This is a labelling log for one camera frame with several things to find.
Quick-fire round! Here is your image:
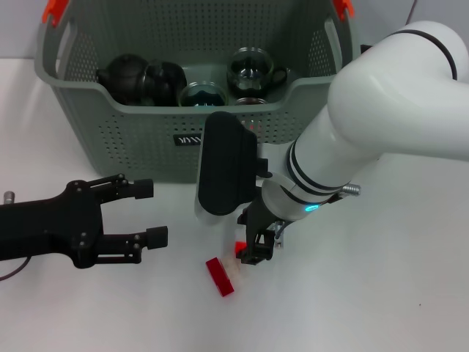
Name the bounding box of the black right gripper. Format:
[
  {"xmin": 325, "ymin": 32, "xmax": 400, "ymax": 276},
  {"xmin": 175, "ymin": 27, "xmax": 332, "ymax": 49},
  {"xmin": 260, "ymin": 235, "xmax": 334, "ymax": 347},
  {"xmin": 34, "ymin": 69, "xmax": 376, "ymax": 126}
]
[{"xmin": 237, "ymin": 197, "xmax": 284, "ymax": 266}]

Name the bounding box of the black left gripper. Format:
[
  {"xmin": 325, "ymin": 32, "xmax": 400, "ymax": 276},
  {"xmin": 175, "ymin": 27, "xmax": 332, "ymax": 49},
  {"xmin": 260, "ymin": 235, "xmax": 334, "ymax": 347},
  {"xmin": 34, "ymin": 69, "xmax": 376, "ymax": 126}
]
[{"xmin": 0, "ymin": 174, "xmax": 170, "ymax": 270}]

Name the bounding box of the white translucent toy brick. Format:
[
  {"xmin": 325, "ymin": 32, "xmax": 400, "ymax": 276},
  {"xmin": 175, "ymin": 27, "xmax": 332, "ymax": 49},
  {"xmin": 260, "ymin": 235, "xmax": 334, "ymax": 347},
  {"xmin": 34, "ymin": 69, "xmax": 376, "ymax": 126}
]
[{"xmin": 223, "ymin": 252, "xmax": 245, "ymax": 280}]

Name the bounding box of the dark red toy brick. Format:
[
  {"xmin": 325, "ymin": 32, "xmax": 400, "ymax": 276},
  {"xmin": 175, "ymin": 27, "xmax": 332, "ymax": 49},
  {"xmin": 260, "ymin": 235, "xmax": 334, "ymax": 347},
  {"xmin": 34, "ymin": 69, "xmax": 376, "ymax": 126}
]
[{"xmin": 204, "ymin": 256, "xmax": 235, "ymax": 298}]

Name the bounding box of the glass teacup with black holder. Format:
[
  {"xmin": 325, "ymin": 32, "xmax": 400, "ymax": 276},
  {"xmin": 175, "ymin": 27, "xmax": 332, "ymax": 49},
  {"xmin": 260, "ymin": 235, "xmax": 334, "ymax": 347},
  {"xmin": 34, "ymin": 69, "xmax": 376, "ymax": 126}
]
[
  {"xmin": 232, "ymin": 96, "xmax": 269, "ymax": 107},
  {"xmin": 144, "ymin": 59, "xmax": 190, "ymax": 108},
  {"xmin": 178, "ymin": 82, "xmax": 229, "ymax": 108},
  {"xmin": 226, "ymin": 47, "xmax": 289, "ymax": 100}
]

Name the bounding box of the grey perforated storage basket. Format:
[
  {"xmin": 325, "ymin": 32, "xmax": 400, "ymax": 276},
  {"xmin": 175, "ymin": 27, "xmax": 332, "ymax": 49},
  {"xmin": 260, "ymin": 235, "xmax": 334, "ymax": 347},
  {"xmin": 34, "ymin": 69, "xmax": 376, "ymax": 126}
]
[{"xmin": 33, "ymin": 0, "xmax": 362, "ymax": 184}]

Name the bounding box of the black clay teapot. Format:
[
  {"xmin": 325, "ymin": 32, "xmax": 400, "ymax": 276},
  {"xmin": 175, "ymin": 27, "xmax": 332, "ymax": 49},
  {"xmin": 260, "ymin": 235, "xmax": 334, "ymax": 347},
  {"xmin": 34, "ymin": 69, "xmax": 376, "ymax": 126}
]
[{"xmin": 95, "ymin": 54, "xmax": 149, "ymax": 107}]

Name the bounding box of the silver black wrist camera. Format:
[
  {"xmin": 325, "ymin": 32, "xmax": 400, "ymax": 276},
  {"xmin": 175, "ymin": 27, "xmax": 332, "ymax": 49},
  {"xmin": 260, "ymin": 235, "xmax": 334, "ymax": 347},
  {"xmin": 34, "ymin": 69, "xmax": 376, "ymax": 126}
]
[{"xmin": 193, "ymin": 111, "xmax": 271, "ymax": 226}]

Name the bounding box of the right arm cable with plug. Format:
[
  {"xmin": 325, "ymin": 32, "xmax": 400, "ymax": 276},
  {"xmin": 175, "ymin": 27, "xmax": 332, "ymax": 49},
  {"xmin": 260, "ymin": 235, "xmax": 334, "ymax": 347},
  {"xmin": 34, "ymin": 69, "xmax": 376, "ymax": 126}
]
[{"xmin": 272, "ymin": 182, "xmax": 363, "ymax": 251}]

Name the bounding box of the arm cable with plug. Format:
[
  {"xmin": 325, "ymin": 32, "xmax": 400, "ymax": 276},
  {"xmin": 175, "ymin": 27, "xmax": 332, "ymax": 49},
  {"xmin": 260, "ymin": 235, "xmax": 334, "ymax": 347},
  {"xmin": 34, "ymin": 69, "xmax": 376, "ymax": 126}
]
[
  {"xmin": 0, "ymin": 189, "xmax": 33, "ymax": 282},
  {"xmin": 272, "ymin": 182, "xmax": 363, "ymax": 251}
]

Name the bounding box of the left arm cable with plug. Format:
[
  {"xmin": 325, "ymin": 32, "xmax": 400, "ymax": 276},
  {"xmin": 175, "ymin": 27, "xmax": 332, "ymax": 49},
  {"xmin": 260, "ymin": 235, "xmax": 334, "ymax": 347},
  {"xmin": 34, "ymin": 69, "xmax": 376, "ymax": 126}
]
[{"xmin": 0, "ymin": 189, "xmax": 33, "ymax": 282}]

